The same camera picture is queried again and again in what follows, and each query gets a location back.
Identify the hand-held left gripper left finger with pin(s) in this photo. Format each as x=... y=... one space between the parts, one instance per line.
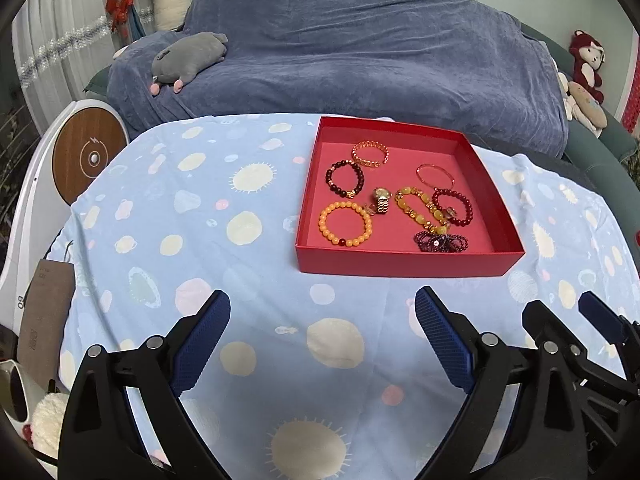
x=202 y=345

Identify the white plastic object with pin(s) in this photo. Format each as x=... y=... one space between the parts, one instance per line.
x=10 y=370

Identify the white side table wooden top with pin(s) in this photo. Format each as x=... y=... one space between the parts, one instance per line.
x=90 y=150

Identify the light blue dotted tablecloth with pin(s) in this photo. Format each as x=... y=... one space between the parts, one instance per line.
x=200 y=210

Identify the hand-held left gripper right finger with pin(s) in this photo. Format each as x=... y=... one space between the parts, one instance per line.
x=445 y=340

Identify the small white plush toy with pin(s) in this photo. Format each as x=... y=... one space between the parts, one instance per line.
x=564 y=90

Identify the gold wristwatch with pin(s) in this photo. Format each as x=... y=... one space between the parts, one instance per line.
x=382 y=203

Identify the white fluffy plush toy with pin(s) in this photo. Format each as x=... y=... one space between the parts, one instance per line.
x=47 y=420

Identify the green sofa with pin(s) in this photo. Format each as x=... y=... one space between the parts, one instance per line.
x=600 y=160

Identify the brown paper bag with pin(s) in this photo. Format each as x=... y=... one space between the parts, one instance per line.
x=47 y=310

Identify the red cardboard box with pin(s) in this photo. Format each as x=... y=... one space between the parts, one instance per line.
x=400 y=262

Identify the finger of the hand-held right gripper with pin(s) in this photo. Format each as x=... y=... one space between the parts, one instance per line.
x=537 y=316
x=597 y=311

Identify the thin red bangle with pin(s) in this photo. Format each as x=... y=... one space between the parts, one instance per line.
x=420 y=175

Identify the grey plush toy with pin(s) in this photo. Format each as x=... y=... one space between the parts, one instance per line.
x=195 y=52

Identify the red ribbon bow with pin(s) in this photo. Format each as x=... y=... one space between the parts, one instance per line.
x=120 y=5

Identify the blue covered sofa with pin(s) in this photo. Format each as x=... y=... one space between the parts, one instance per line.
x=350 y=50

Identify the purple bead strand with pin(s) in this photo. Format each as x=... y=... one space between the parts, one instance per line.
x=425 y=240

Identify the red plush toy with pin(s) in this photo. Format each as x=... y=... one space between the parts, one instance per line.
x=582 y=67

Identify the beige round plush toy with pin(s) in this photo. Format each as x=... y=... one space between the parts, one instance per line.
x=590 y=107

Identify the white curtain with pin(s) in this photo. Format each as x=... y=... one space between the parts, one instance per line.
x=55 y=60

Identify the teal curtain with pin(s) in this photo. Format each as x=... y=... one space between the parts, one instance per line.
x=135 y=25

